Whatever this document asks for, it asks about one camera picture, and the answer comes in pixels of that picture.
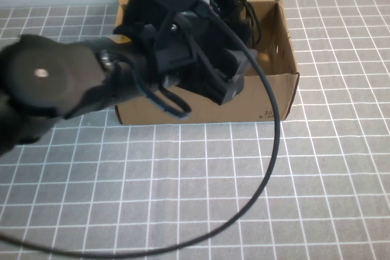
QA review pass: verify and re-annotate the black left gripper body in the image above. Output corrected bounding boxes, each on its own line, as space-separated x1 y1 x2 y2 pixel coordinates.
114 0 241 96

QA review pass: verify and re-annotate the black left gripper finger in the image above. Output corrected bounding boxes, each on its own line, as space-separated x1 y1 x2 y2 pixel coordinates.
210 49 254 106

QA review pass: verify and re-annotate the brown cardboard shoe box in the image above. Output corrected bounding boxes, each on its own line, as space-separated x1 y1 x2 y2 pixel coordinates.
113 0 300 126

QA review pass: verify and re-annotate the thin black looped cable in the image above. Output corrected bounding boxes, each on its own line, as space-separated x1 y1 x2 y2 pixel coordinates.
133 68 193 119

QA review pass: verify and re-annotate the black camera cable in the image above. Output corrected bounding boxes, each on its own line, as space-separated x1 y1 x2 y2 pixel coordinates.
0 0 281 258

